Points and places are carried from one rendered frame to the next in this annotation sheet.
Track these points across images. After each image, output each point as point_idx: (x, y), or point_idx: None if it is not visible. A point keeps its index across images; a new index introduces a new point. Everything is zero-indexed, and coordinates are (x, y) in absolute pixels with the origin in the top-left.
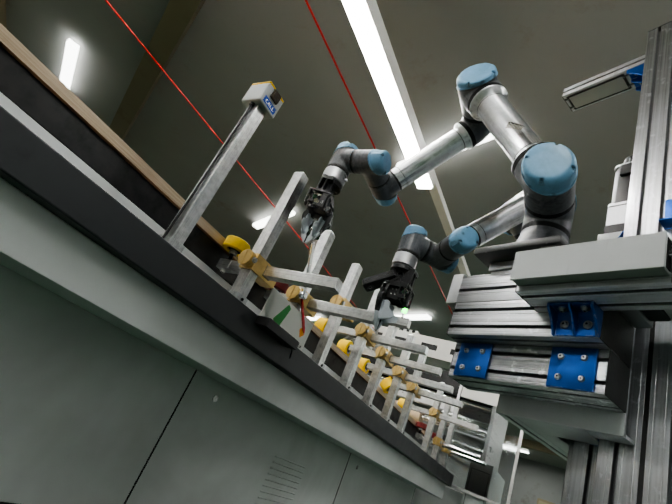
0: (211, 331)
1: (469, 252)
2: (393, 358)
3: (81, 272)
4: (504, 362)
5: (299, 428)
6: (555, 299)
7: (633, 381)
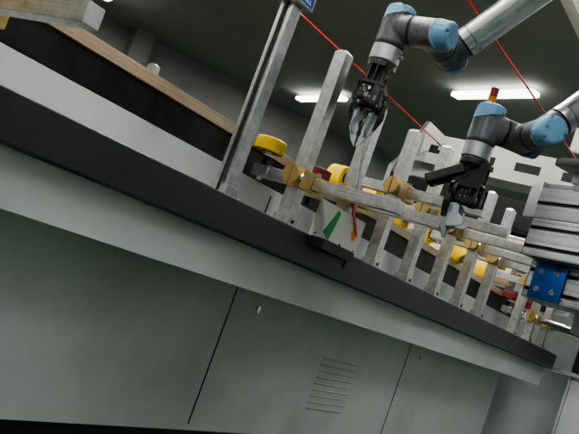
0: (264, 259)
1: (555, 145)
2: (466, 232)
3: (162, 241)
4: (577, 288)
5: (348, 324)
6: None
7: None
